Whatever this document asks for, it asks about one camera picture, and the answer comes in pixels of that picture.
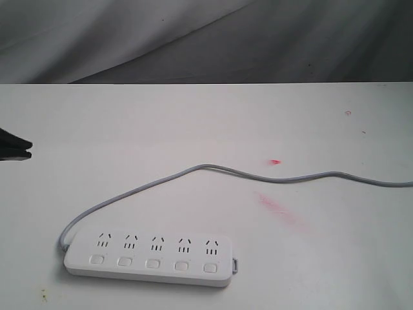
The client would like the white five-outlet power strip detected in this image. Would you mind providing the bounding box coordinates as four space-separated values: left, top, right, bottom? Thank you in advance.
64 227 239 287

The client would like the grey backdrop cloth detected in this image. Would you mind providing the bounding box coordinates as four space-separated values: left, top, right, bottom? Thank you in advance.
1 1 412 84

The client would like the grey power cable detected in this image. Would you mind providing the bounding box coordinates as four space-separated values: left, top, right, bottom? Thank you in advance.
56 163 413 253

